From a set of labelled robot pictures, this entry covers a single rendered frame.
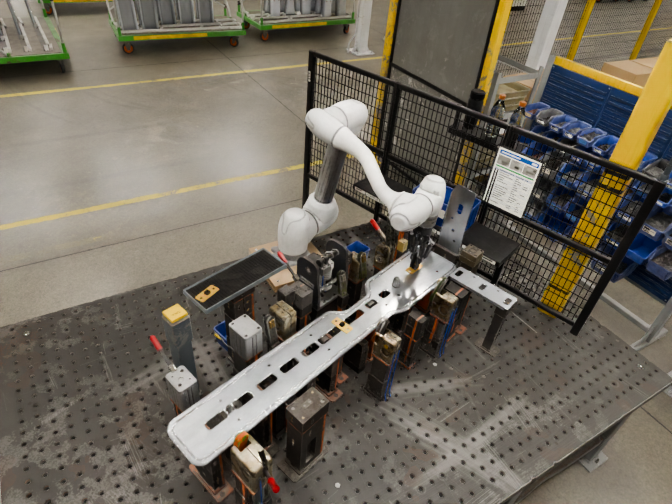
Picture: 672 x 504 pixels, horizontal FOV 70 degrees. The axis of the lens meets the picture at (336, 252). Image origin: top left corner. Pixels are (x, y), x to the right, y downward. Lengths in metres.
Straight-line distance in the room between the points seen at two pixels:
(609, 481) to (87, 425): 2.51
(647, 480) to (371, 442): 1.73
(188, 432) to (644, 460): 2.48
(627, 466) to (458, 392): 1.31
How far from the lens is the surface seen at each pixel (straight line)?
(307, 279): 1.89
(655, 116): 2.16
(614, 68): 5.90
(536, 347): 2.47
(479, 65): 3.83
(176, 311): 1.71
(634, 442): 3.33
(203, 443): 1.58
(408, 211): 1.73
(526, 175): 2.33
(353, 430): 1.95
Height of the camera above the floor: 2.36
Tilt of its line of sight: 38 degrees down
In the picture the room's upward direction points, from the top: 6 degrees clockwise
